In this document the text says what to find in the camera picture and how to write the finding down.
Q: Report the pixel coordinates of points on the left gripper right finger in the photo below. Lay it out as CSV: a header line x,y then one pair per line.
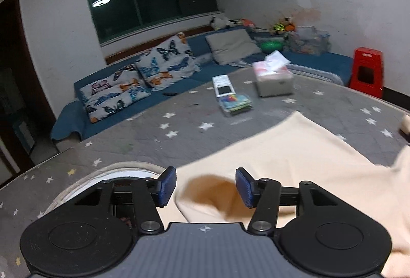
x,y
263,195

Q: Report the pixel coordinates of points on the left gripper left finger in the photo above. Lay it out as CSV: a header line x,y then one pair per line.
x,y
150,194

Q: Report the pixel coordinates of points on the cream sweatshirt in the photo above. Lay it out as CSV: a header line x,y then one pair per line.
x,y
297,149

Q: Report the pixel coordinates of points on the black induction cooktop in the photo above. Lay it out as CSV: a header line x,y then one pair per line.
x,y
122,202

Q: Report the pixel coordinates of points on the left butterfly pillow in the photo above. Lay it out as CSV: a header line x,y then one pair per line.
x,y
110,95

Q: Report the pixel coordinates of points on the butterfly pillow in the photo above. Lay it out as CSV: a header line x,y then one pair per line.
x,y
110,95
168,63

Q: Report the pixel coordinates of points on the blue corner sofa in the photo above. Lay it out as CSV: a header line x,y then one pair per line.
x,y
73,119

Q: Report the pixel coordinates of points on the white tissue box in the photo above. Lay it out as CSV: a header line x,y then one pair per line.
x,y
272,77

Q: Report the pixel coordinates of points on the right butterfly pillow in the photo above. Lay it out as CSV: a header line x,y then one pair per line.
x,y
168,63

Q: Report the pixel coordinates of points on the grey star tablecloth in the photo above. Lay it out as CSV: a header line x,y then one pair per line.
x,y
191,126

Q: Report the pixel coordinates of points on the dark wooden door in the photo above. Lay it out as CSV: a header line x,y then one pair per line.
x,y
26,116

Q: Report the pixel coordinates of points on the grey cushion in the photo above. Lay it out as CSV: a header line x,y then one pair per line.
x,y
231,46

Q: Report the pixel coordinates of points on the red plastic stool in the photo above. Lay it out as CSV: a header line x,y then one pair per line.
x,y
368,72

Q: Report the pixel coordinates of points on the clear storage box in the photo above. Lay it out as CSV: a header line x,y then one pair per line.
x,y
309,40

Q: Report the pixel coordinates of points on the yellow orange toy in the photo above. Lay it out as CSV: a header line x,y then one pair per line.
x,y
283,26

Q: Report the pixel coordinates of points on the black white plush toy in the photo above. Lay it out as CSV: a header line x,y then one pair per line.
x,y
218,23

